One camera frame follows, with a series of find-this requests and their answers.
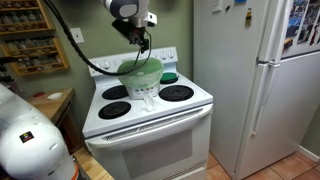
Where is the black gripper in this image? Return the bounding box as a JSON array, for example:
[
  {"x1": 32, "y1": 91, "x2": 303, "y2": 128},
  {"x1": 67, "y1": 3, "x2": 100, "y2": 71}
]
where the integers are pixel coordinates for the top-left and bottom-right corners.
[{"x1": 112, "y1": 20, "x2": 149, "y2": 53}]

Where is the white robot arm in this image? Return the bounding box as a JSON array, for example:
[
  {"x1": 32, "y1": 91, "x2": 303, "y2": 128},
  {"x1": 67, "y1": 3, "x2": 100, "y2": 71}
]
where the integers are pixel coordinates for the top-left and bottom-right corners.
[{"x1": 0, "y1": 0, "x2": 157, "y2": 180}]

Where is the crumpled white plastic bag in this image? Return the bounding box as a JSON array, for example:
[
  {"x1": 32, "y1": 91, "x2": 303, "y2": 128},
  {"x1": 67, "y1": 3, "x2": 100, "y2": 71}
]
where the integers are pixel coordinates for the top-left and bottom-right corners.
[{"x1": 143, "y1": 94, "x2": 154, "y2": 112}]

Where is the white refrigerator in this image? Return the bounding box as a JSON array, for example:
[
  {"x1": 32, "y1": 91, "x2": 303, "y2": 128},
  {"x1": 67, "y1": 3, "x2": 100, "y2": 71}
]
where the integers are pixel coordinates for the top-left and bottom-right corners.
[{"x1": 193, "y1": 0, "x2": 320, "y2": 180}]

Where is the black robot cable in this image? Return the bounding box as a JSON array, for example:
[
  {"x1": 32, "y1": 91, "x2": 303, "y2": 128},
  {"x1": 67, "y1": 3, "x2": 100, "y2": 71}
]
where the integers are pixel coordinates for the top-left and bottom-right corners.
[{"x1": 43, "y1": 0, "x2": 153, "y2": 77}]

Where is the wooden spice rack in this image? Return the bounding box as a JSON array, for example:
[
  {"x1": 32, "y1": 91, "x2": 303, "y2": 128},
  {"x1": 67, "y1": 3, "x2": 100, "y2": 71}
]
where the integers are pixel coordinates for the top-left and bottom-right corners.
[{"x1": 0, "y1": 0, "x2": 70, "y2": 76}]

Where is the white light switch plate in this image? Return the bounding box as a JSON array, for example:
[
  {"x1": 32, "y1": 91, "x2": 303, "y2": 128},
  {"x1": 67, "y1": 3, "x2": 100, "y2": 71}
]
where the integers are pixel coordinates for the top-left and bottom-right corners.
[{"x1": 70, "y1": 28, "x2": 84, "y2": 43}]

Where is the white electric stove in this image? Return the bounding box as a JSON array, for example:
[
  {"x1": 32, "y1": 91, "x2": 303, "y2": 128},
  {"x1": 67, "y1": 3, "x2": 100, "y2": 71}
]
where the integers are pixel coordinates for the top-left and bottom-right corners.
[{"x1": 81, "y1": 46, "x2": 214, "y2": 180}]

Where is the small white dish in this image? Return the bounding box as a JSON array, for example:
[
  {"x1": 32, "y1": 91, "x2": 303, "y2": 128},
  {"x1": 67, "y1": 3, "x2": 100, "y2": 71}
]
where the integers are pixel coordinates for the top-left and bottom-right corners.
[{"x1": 47, "y1": 92, "x2": 63, "y2": 100}]

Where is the yellow fridge magnet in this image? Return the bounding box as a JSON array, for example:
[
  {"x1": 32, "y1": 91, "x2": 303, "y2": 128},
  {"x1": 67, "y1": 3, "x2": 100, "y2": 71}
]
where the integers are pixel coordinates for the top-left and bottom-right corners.
[{"x1": 245, "y1": 8, "x2": 252, "y2": 28}]

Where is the white bin with green lid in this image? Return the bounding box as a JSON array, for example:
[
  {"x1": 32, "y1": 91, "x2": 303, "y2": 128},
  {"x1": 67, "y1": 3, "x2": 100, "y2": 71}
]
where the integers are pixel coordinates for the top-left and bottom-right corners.
[{"x1": 118, "y1": 58, "x2": 164, "y2": 100}]

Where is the wooden side table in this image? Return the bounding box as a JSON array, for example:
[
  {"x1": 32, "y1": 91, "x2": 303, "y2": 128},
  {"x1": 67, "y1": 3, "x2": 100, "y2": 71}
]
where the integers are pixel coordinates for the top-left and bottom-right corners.
[{"x1": 27, "y1": 88, "x2": 75, "y2": 125}]

